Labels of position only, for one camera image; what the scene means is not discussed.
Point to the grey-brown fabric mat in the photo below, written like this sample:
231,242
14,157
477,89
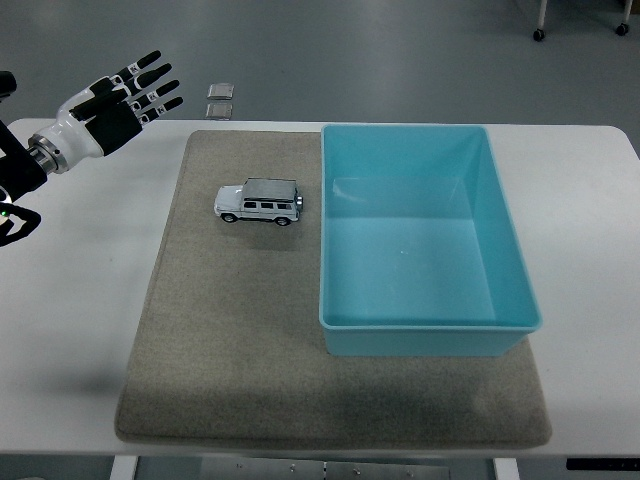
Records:
225,325

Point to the black table control panel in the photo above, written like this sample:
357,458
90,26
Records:
600,464

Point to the silver floor socket plate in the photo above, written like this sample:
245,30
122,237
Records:
219,111
221,91

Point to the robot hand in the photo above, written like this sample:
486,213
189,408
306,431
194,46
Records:
80,132

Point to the white wheeled cart frame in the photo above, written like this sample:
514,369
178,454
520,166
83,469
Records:
541,15

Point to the white table leg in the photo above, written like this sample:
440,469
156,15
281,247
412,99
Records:
506,471
123,470

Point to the grey metal plate with screws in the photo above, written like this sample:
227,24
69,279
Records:
260,472

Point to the white toy car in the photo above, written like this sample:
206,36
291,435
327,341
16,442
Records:
260,200

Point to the blue plastic box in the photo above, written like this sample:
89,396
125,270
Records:
410,270

